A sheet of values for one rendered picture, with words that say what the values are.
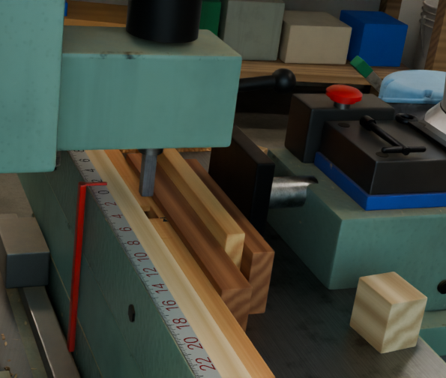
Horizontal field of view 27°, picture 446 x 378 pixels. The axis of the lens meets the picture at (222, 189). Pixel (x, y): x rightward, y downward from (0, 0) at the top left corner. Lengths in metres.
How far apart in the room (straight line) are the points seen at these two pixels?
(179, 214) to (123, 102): 0.10
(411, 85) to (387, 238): 0.63
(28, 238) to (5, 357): 0.12
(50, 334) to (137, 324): 0.20
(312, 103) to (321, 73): 2.92
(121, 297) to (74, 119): 0.12
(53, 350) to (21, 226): 0.15
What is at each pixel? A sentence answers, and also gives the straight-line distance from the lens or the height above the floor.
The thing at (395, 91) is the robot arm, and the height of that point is 0.88.
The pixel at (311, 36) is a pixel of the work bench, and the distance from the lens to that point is 3.76.
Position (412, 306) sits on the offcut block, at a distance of 0.65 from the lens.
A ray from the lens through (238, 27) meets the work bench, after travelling 3.66.
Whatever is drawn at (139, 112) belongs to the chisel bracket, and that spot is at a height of 1.03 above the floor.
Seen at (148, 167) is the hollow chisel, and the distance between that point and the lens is 0.70.
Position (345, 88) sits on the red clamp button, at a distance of 0.77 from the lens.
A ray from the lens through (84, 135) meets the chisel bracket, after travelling 0.64.
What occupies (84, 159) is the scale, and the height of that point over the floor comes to 0.96.
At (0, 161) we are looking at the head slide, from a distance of 0.60.
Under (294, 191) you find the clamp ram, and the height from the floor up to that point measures 0.96.
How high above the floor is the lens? 1.24
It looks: 23 degrees down
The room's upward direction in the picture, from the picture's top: 8 degrees clockwise
